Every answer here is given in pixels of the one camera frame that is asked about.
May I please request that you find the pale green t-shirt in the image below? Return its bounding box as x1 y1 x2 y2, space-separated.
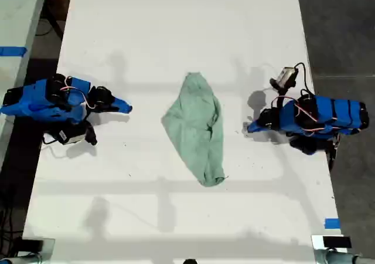
161 72 227 188

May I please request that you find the black table clamp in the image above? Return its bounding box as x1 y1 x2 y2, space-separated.
327 133 342 171

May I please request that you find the long blue tape strip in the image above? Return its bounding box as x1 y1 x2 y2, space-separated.
0 46 28 57

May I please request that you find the white side table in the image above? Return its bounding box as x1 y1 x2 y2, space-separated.
0 0 50 171

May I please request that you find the short blue tape piece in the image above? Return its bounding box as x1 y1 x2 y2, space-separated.
324 217 342 230

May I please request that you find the white flat plate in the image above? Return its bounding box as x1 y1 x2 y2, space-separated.
311 234 349 251

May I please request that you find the small black box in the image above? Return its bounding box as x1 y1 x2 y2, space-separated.
322 236 352 249
21 238 45 252

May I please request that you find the grey metal pipe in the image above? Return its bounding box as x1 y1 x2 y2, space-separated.
0 253 42 264
314 248 375 264

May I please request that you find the black camera stalk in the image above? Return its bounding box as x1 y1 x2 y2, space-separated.
270 78 289 110
83 120 98 147

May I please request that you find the grey gripper camera box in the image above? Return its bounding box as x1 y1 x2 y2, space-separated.
277 67 300 90

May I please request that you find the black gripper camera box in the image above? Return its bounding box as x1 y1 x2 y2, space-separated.
57 128 86 146

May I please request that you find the black camera cable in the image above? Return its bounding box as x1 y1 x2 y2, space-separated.
42 132 61 145
294 62 313 96

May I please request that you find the thin black looped cable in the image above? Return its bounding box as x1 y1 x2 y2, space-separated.
35 17 64 40

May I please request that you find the black floor cable bundle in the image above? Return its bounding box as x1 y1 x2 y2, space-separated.
0 204 26 258

